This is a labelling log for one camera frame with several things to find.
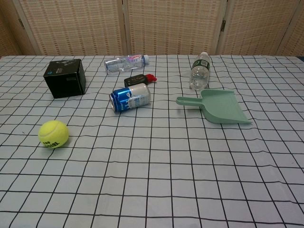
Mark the black cardboard box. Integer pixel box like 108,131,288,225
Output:
43,58,86,99

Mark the clear bottle pink label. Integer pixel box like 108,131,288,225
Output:
104,54,150,75

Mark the clear bottle green label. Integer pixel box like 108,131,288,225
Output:
189,51,212,91

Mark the blue silver drink can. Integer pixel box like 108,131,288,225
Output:
109,83,152,113

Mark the checked light blue tablecloth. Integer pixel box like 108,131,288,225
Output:
0,54,304,228

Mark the woven folding screen panel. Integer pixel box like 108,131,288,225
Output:
123,0,226,56
220,0,295,56
0,0,36,57
16,0,126,57
277,0,304,57

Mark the yellow tennis ball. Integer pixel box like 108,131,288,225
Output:
38,120,70,149

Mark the black case with red tassel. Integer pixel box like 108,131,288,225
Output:
123,73,158,87

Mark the green plastic dustpan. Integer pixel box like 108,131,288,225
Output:
176,89,253,125

